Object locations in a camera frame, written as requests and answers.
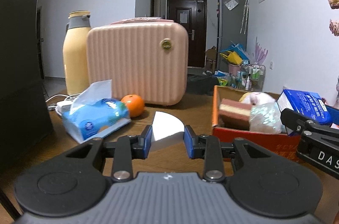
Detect blue small box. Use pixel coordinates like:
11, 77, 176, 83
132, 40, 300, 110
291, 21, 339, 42
276, 89, 333, 127

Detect clear plastic bag bundle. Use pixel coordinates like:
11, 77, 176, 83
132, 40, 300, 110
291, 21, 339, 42
249, 102, 285, 134

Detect pink yellow layered sponge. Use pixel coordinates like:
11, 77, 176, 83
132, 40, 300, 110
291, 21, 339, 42
218, 99, 252, 131

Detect white round sponge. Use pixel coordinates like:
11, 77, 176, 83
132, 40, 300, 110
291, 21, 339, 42
150, 111, 185, 152

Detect white yellow plush toy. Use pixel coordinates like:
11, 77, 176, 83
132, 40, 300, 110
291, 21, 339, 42
239, 92, 276, 106

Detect pink textured vase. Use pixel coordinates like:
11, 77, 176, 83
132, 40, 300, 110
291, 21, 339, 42
334, 75, 339, 110

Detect red cardboard box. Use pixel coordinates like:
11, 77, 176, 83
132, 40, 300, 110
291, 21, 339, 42
211, 86, 303, 163

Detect orange fruit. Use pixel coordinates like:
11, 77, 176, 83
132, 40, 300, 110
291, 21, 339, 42
121, 94, 145, 118

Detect blue tissue pack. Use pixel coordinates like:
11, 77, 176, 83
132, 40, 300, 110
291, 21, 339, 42
61, 80, 131, 144

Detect pink ribbed suitcase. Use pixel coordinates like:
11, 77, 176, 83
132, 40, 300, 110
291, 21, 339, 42
87, 20, 189, 106

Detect black paper shopping bag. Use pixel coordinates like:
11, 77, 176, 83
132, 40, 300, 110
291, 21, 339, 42
1, 0, 53, 170

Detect dried pink roses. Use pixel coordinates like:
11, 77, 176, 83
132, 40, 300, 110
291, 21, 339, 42
327, 0, 339, 37

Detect yellow thermos jug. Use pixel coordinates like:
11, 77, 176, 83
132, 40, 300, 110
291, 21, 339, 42
63, 10, 91, 95

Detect grey refrigerator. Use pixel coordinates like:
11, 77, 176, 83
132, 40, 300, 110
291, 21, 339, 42
217, 0, 247, 72

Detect dark entrance door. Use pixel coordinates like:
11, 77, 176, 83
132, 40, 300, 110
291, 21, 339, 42
167, 0, 207, 67

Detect wire storage cart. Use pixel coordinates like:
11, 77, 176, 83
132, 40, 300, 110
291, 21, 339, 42
234, 64, 266, 92

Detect white charger with cable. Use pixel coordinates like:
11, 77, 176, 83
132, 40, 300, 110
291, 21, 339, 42
45, 93, 80, 117

